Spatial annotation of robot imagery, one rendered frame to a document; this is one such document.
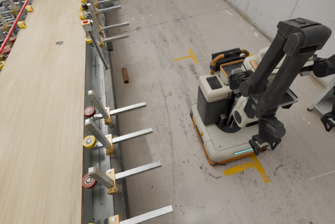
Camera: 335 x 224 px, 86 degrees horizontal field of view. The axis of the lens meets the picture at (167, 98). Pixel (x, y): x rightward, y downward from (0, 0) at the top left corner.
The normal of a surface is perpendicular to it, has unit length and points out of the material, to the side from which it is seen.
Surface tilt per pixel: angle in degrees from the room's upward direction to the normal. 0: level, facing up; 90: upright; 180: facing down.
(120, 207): 0
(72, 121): 0
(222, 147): 0
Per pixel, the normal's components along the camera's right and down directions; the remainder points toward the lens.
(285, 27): -0.97, 0.22
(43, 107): -0.08, -0.62
